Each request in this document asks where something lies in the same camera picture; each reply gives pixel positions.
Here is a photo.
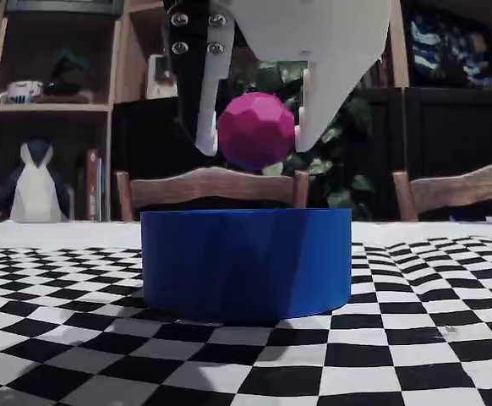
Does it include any dark figurine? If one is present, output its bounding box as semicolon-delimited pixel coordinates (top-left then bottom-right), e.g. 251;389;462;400
42;47;94;97

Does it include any wooden chair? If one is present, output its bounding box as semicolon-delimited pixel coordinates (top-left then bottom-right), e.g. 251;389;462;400
391;162;492;223
114;166;310;223

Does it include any black white checkerboard mat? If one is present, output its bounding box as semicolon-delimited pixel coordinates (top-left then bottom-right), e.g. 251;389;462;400
0;235;492;406

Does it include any small white box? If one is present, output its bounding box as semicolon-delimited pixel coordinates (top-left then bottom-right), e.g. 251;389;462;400
146;53;178;101

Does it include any red book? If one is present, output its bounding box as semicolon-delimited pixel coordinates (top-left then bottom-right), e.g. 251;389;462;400
85;148;99;222

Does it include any pink faceted ball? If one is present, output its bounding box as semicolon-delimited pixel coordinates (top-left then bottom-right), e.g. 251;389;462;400
216;92;297;173

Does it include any blue round box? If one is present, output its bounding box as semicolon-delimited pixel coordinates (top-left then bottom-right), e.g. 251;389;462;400
139;206;353;326

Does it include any blue swirl painting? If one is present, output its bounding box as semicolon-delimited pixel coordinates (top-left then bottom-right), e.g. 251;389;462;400
405;7;492;89

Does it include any white mug with face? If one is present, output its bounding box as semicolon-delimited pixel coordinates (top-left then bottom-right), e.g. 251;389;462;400
0;80;45;106

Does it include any blue book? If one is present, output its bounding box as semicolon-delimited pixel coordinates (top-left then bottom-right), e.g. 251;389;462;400
97;156;107;222

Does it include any green leafy plant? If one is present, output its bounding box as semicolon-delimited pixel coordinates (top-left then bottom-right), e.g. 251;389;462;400
241;58;376;211

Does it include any low-poly penguin figure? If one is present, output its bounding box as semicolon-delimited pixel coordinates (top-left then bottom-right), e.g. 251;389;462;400
0;139;72;224

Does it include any white table cover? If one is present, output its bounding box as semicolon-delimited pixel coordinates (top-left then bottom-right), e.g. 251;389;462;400
0;219;492;255

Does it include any grey flat box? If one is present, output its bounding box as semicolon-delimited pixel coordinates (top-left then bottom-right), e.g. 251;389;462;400
5;0;125;19

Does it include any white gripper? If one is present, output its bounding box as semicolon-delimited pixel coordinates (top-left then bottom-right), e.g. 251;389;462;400
163;0;393;156

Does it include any wooden bookshelf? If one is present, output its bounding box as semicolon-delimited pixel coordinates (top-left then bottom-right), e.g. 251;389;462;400
0;0;492;224

